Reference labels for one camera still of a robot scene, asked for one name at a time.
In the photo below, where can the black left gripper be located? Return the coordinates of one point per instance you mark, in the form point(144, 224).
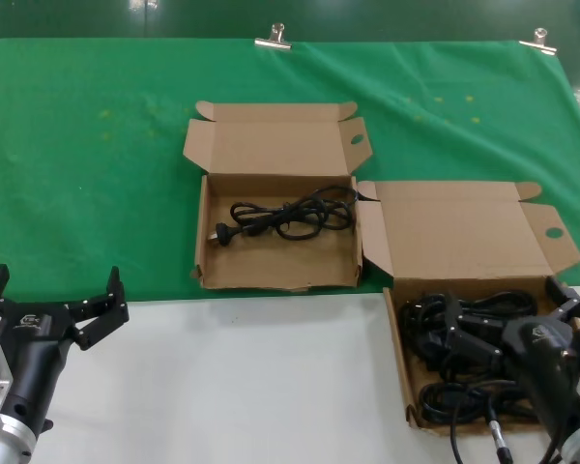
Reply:
point(34, 348)

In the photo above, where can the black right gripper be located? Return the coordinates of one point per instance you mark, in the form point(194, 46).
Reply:
point(546, 357)

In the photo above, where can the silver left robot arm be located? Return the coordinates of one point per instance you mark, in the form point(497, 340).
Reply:
point(5, 442)

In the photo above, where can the open brown cardboard box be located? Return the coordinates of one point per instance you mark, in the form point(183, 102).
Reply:
point(270, 266)
point(464, 232)

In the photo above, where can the green table cloth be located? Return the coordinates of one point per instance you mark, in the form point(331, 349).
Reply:
point(77, 193)

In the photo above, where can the silver metal binder clip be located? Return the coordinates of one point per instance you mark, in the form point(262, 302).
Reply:
point(273, 43)
point(539, 46)

